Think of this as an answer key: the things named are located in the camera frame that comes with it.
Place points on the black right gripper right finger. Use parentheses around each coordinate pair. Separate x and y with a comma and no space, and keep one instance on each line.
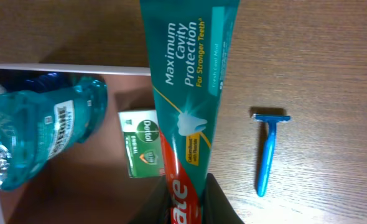
(216,207)

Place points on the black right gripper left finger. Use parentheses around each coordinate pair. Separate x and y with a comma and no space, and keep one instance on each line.
(156,209)

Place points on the green white soap bar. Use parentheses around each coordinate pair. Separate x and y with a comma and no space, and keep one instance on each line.
(141,137)

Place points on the blue disposable razor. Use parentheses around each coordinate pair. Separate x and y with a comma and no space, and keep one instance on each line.
(268,149)

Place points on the blue mouthwash bottle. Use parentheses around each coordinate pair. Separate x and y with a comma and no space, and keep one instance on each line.
(35,127)

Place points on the green red toothpaste tube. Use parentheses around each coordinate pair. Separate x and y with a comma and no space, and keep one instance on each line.
(188,43)

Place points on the white cardboard box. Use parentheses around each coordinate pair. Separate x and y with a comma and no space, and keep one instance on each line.
(89,183)

